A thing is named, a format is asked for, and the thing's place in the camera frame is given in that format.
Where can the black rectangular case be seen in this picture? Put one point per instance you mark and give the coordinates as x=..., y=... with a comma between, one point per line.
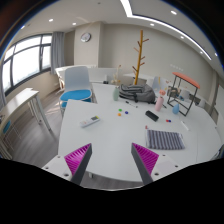
x=151, y=115

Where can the large window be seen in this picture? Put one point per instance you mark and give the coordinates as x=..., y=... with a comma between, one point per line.
x=25, y=59

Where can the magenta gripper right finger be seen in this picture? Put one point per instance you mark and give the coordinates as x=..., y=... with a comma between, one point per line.
x=145, y=160

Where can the round wall clock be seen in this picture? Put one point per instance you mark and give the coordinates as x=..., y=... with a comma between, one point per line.
x=85, y=37

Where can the grey curtain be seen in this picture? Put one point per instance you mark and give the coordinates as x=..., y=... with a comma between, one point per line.
x=57, y=51

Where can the grey backpack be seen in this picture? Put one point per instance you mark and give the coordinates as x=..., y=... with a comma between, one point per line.
x=137, y=93

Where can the pink bottle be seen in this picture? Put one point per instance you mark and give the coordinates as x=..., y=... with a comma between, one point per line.
x=159, y=103

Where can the white chair blue cushion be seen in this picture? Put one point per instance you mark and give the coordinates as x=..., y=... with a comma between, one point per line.
x=77, y=86

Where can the black pen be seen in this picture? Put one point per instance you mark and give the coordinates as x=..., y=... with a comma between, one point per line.
x=131, y=104

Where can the pale green vase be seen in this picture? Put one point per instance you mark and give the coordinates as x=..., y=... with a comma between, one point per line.
x=116, y=93

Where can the grey striped towel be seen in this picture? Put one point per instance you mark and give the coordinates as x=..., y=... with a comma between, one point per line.
x=163, y=140

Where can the black frame orange-top stand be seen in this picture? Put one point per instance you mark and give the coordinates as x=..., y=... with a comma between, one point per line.
x=178, y=94

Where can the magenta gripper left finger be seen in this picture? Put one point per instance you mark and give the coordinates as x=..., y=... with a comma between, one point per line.
x=77, y=162

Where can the wooden coat rack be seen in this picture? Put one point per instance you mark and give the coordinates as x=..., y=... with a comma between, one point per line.
x=140, y=62

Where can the white side desk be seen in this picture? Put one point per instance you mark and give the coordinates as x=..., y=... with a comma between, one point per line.
x=15, y=105

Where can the white remote control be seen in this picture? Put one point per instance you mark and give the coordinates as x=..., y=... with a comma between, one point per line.
x=90, y=121

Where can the blue cone object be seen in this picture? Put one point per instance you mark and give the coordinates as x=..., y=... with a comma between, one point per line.
x=175, y=109

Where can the white marker pen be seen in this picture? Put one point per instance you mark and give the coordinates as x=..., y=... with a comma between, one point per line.
x=182, y=122

